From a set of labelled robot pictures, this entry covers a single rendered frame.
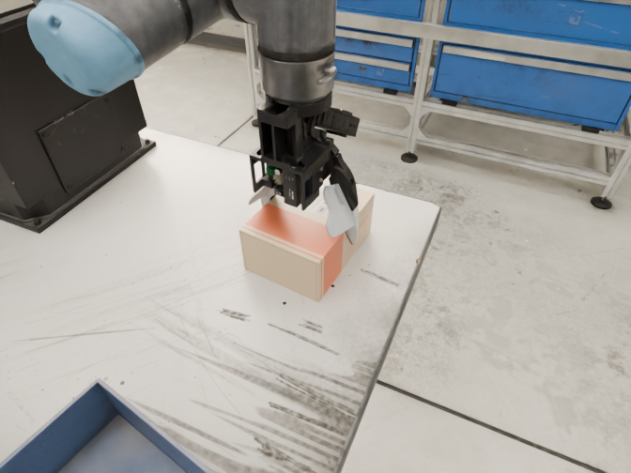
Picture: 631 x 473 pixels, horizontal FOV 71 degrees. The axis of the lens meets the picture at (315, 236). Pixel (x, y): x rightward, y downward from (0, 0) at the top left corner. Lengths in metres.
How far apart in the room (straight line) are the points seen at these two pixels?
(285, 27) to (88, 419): 0.41
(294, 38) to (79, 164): 0.48
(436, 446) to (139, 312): 0.89
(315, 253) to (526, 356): 1.06
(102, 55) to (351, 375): 0.39
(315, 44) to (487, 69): 1.55
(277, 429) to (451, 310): 1.10
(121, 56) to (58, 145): 0.39
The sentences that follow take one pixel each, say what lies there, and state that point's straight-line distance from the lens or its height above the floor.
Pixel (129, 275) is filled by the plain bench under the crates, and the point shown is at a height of 0.70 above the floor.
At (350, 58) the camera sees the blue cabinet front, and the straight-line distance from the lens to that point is 2.06.
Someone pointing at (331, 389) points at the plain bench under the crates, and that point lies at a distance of 0.51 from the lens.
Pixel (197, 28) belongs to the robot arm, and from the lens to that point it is 0.46.
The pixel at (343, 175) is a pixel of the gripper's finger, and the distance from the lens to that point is 0.52.
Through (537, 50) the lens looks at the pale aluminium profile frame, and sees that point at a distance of 1.88.
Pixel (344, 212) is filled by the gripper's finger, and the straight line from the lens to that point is 0.54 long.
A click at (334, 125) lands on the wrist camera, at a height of 0.90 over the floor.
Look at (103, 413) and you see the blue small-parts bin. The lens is 0.52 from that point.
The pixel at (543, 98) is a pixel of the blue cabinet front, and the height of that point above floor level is 0.40.
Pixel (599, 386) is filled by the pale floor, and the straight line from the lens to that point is 1.54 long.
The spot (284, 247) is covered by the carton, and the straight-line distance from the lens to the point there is 0.54.
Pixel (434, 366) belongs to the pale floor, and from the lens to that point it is 1.39.
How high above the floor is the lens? 1.15
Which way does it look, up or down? 43 degrees down
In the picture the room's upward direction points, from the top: straight up
